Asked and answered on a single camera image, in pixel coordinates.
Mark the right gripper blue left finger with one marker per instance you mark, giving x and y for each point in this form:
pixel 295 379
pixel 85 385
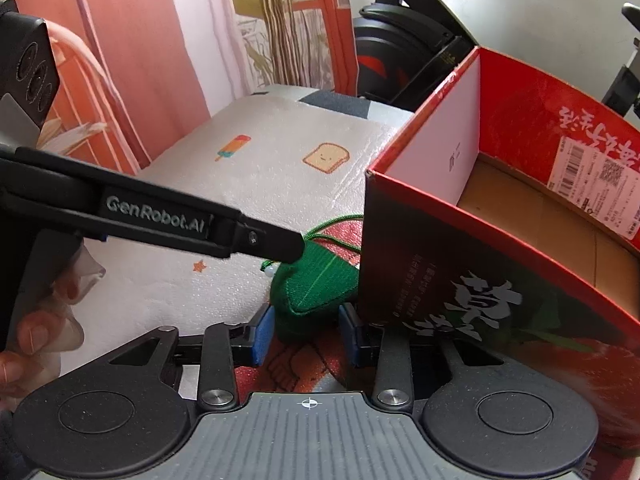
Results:
pixel 263 329

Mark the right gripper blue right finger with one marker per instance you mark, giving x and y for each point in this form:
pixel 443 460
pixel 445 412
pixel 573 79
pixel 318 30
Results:
pixel 351 332

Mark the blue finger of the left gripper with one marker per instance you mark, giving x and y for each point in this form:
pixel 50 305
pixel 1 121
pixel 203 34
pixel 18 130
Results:
pixel 248 236

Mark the green knitted strawberry pouch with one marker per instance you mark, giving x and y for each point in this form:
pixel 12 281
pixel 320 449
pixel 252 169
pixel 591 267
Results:
pixel 307 293

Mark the left hand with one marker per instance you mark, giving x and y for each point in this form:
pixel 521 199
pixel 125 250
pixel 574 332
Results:
pixel 48 331

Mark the printed white table mat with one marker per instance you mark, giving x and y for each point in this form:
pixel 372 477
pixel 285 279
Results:
pixel 265 180

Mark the pink orange printed curtain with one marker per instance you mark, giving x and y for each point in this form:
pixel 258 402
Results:
pixel 137 76

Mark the red strawberry cardboard box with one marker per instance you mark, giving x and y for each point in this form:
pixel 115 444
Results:
pixel 500 253

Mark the black exercise bike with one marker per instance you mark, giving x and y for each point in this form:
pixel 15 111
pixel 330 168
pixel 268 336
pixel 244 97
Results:
pixel 406 47

